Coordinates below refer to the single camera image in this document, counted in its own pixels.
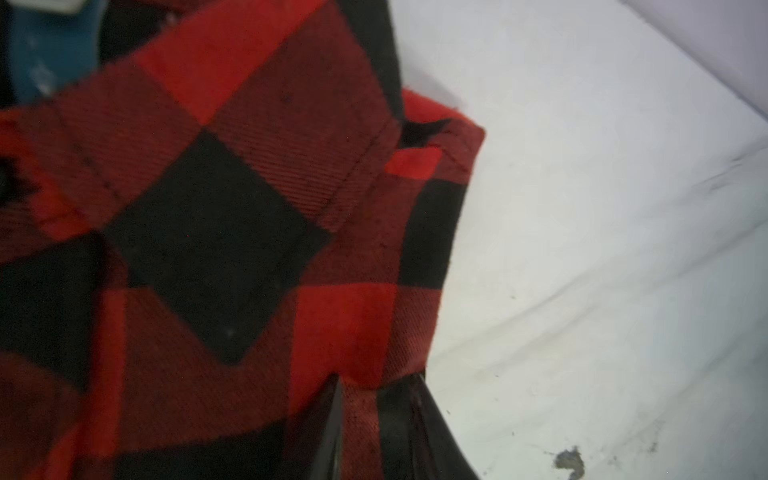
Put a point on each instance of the red black plaid shirt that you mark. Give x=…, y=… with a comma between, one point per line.
x=209, y=208

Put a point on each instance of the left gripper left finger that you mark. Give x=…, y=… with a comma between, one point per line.
x=323, y=434

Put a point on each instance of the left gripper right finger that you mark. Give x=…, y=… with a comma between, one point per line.
x=415, y=440

